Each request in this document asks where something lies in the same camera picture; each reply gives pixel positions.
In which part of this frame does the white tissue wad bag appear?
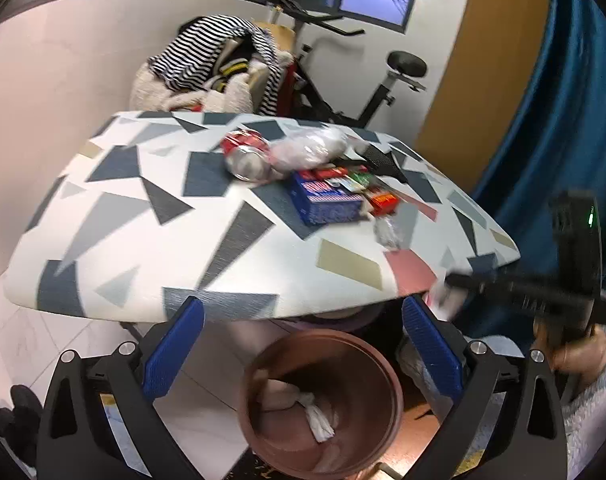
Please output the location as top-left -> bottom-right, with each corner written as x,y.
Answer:
259,379 -> 335,443

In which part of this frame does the geometric patterned table cover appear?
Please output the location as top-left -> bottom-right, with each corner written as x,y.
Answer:
5,112 -> 520,322

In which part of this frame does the clear plastic bag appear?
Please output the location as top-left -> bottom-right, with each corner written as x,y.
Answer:
269,127 -> 349,172

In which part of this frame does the blue playing card box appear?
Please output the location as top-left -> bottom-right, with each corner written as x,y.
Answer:
287,174 -> 364,226

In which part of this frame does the white fleece blanket pile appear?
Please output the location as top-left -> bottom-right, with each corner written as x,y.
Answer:
128,53 -> 271,113

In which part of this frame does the white plush toy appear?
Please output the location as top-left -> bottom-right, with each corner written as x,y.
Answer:
423,273 -> 468,322

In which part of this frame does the green candy wrapper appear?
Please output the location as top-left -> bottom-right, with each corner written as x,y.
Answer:
341,172 -> 375,193

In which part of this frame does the light blue fuzzy sleeve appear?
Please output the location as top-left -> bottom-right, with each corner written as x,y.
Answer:
556,324 -> 606,480

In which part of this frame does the striped black white shirt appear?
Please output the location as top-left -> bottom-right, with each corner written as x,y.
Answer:
148,14 -> 283,115

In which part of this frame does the person right hand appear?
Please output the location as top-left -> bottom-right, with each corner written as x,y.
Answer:
533,318 -> 606,377

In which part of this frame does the black exercise bike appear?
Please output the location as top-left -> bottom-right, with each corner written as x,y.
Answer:
265,0 -> 429,129

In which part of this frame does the blue curtain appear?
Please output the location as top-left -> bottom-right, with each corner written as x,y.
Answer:
472,0 -> 606,290

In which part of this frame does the crushed red soda can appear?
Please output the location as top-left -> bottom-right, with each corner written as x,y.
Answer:
221,128 -> 273,183

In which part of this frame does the red cigarette pack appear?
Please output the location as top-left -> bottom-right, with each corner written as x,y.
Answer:
365,188 -> 399,217

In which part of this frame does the brown round trash bin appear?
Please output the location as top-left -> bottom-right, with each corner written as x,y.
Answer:
237,330 -> 403,479

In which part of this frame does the black mesh pouch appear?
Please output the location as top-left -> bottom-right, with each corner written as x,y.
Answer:
353,142 -> 408,184

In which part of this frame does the small clear plastic wrapper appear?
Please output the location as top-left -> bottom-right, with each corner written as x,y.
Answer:
373,214 -> 403,252

